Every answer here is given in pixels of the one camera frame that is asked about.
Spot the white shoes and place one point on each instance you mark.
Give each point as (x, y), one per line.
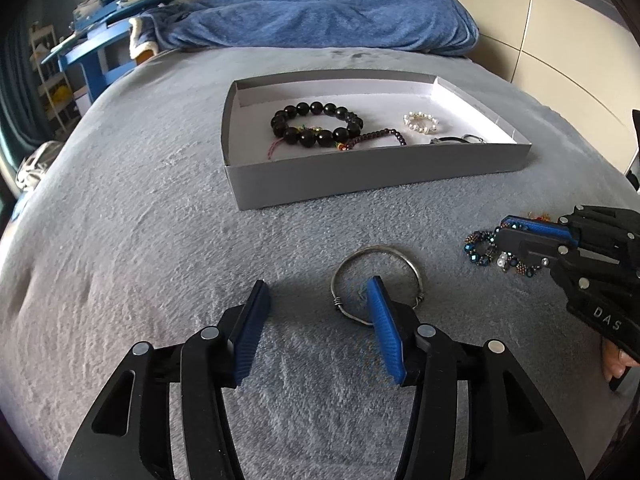
(37, 162)

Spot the person's right hand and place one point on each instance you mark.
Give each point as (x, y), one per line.
(612, 362)

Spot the blue desk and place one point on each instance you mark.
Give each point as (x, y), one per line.
(95, 60)

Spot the silver bangle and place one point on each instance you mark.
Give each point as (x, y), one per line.
(336, 303)

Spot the white shelf rack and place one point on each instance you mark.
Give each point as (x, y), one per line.
(50, 80)

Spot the black bangle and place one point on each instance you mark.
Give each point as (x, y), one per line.
(452, 139)

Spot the teal curtain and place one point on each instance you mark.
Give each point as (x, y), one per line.
(12, 100)

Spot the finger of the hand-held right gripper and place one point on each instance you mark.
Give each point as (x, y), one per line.
(525, 249)
(537, 227)

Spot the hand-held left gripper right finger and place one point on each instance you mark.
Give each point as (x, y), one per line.
(385, 330)

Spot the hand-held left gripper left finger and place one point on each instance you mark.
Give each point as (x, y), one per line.
(250, 335)

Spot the blue fleece blanket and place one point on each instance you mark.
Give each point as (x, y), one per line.
(325, 15)

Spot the beige wardrobe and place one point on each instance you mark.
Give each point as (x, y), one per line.
(550, 35)

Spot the grey cardboard box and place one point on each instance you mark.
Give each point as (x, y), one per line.
(350, 185)

